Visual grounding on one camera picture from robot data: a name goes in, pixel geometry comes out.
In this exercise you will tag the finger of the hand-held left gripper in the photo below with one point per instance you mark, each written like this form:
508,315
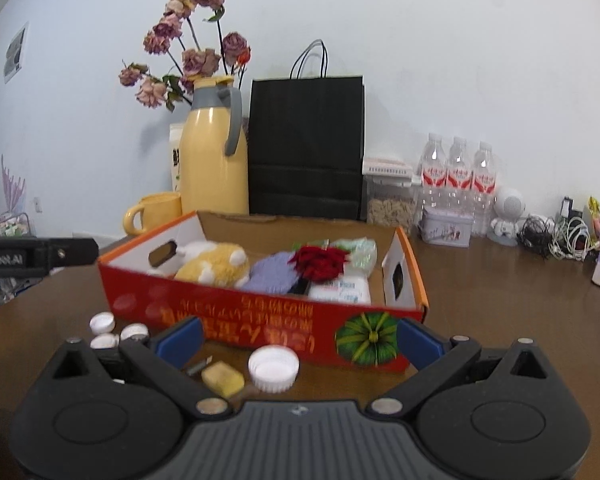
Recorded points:
75,252

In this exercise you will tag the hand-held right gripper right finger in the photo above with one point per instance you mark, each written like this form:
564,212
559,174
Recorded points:
417,345

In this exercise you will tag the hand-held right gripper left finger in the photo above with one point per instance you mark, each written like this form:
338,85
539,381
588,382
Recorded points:
180,342

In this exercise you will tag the small grey craft knife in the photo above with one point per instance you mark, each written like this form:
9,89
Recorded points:
200,364

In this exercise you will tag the yellow sponge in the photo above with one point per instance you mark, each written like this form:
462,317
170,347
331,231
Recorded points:
222,379

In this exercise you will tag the large white bottle cap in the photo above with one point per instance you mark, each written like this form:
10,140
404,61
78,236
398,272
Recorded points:
273,367

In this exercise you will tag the orange cardboard box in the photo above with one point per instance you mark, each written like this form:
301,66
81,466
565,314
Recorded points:
280,325

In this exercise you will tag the pale green packet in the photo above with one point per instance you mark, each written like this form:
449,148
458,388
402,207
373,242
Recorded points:
362,255

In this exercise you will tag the purple knitted cloth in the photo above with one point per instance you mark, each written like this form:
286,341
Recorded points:
272,275

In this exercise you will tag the red fabric rose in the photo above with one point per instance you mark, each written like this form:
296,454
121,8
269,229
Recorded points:
320,260

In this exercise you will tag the yellow white plush toy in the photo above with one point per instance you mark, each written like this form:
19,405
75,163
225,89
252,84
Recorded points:
220,265

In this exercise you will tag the white cotton swab box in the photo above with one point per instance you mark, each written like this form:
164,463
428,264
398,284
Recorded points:
340,290

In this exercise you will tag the yellow mug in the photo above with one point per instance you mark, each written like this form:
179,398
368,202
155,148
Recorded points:
162,212

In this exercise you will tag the printed tin box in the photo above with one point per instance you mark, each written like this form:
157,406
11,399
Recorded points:
445,230

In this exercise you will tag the white carton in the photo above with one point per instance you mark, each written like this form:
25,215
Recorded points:
176,160

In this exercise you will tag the clear seed container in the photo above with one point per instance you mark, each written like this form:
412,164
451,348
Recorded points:
390,210

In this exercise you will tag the yellow thermos jug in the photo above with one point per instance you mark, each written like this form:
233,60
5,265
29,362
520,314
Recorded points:
212,170

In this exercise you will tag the white robot figure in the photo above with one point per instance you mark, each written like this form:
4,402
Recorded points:
510,205

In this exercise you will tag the flat pink white box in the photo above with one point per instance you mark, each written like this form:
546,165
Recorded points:
387,167

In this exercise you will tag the clear water bottle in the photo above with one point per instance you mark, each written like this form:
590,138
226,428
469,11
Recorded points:
458,162
433,160
484,170

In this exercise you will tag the small dark device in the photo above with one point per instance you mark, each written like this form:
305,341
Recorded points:
570,207

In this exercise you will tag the black paper bag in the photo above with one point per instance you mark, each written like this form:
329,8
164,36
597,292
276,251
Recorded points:
305,150

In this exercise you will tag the dried pink flower bouquet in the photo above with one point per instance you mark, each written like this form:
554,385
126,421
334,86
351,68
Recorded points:
202,62

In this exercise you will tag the purple wall sticker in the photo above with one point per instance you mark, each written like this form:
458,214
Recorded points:
15,190

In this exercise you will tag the framed wall picture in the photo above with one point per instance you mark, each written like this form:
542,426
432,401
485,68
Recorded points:
16,52

